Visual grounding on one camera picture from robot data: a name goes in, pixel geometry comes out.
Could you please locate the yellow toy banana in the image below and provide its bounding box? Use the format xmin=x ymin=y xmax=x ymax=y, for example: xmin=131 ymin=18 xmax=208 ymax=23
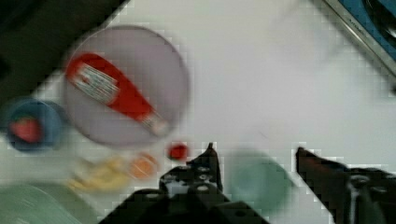
xmin=66 ymin=157 xmax=130 ymax=192

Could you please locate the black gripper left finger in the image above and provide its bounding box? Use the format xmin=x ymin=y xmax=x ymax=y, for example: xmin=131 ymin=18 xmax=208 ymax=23
xmin=98 ymin=144 xmax=268 ymax=224

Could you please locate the green cup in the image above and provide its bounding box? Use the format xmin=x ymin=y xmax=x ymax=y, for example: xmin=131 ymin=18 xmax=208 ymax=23
xmin=225 ymin=151 xmax=294 ymax=216

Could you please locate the blue dish rack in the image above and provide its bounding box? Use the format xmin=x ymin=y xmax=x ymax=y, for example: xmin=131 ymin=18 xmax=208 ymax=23
xmin=320 ymin=0 xmax=396 ymax=77

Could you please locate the red toy strawberry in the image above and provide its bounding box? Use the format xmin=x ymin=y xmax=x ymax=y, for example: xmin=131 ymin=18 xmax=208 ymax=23
xmin=10 ymin=117 xmax=42 ymax=143

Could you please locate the blue small bowl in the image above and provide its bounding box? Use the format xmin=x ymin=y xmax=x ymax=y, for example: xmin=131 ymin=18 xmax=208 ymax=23
xmin=1 ymin=98 xmax=65 ymax=153

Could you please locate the small red toy fruit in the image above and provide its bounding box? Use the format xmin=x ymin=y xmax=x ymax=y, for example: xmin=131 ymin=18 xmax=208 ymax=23
xmin=167 ymin=143 xmax=189 ymax=161

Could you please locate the green strainer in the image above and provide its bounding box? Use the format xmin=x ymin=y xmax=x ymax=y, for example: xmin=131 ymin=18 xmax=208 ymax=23
xmin=0 ymin=183 xmax=99 ymax=224

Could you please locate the grey round plate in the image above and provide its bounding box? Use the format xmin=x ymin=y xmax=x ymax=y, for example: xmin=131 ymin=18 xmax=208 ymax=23
xmin=63 ymin=25 xmax=190 ymax=147

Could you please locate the orange toy fruit half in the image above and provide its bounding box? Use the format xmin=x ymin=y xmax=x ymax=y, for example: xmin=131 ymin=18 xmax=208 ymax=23
xmin=129 ymin=154 xmax=158 ymax=179

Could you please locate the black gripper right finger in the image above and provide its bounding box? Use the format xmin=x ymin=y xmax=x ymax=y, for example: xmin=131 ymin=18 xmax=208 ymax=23
xmin=295 ymin=147 xmax=395 ymax=224

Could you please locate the red ketchup bottle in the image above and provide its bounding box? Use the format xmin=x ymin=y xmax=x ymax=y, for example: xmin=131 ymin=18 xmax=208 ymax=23
xmin=65 ymin=52 xmax=169 ymax=135

